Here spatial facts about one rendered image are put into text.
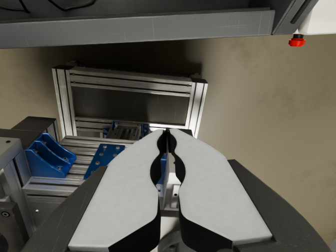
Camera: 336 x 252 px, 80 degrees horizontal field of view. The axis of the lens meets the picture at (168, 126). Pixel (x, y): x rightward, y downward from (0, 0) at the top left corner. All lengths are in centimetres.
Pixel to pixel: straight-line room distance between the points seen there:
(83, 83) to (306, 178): 195
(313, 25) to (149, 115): 98
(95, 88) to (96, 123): 21
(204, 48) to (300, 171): 137
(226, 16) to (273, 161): 164
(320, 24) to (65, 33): 42
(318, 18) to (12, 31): 50
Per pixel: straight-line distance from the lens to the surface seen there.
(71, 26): 41
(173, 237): 52
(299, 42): 61
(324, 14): 43
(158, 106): 121
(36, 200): 66
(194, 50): 136
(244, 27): 41
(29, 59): 159
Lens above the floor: 133
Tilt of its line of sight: 62 degrees down
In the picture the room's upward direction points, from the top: 177 degrees clockwise
